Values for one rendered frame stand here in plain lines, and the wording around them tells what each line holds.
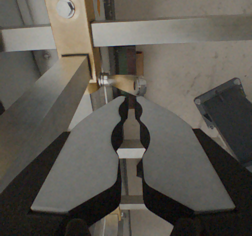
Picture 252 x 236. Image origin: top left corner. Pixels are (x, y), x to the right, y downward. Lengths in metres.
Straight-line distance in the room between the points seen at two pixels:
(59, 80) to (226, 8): 1.12
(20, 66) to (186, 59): 0.95
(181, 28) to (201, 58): 0.99
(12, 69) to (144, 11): 0.81
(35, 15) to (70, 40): 0.30
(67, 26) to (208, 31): 0.18
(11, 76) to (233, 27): 0.44
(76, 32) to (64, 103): 0.12
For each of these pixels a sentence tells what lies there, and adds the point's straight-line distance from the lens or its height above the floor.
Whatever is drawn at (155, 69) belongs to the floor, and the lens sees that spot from 1.21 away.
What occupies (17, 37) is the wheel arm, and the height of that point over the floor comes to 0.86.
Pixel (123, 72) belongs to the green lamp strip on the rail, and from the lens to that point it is 0.45.
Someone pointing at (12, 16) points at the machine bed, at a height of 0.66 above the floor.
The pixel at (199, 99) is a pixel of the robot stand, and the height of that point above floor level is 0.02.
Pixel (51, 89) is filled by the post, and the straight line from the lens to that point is 0.17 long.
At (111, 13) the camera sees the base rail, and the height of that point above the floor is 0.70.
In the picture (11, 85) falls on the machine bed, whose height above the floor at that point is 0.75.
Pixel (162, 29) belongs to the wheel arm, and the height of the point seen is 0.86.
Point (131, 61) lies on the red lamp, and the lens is 0.44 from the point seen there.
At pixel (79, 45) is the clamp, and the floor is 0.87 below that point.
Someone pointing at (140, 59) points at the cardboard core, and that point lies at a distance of 1.10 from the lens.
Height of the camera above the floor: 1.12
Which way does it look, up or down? 57 degrees down
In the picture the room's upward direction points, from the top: 178 degrees counter-clockwise
